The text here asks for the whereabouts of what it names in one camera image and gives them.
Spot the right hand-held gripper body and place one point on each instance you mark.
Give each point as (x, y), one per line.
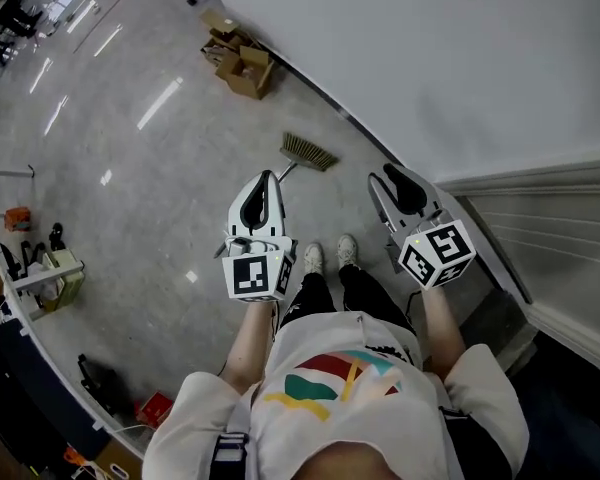
(437, 258)

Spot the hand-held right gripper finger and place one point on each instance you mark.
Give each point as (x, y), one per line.
(409, 193)
(380, 200)

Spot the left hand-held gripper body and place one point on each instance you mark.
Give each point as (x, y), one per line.
(252, 278)

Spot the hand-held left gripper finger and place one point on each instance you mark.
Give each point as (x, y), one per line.
(239, 209)
(278, 208)

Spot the person's right forearm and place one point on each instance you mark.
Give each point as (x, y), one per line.
(442, 328)

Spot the person's left forearm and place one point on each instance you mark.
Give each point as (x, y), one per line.
(250, 338)

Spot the person's white right shoe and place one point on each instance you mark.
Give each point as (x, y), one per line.
(347, 250)

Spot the person's white shoe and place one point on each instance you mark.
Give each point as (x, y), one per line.
(313, 258)
(347, 250)

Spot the person's white left shoe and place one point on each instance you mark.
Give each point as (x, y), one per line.
(313, 258)

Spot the person's black trousers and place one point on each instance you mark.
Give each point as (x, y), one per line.
(365, 293)

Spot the dark door mat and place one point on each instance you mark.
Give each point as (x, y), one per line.
(500, 328)

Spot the grey panelled door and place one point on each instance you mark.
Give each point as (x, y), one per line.
(555, 238)

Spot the pile of open cardboard boxes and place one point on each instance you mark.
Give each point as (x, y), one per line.
(242, 63)

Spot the red box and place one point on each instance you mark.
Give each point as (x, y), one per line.
(155, 409)

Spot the white shirt with colourful print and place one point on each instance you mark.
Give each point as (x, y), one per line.
(380, 418)

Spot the black bag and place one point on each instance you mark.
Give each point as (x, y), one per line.
(100, 380)

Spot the pale green cabinet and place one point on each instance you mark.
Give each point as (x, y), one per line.
(67, 278)

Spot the orange box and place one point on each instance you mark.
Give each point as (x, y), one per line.
(18, 219)

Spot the white desk with blue panel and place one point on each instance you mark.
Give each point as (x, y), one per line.
(45, 383)

